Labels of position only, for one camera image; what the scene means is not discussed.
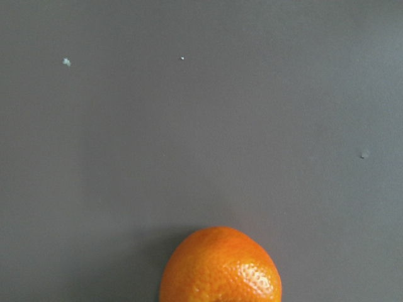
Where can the orange fruit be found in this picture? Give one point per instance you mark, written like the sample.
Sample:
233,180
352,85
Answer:
220,264

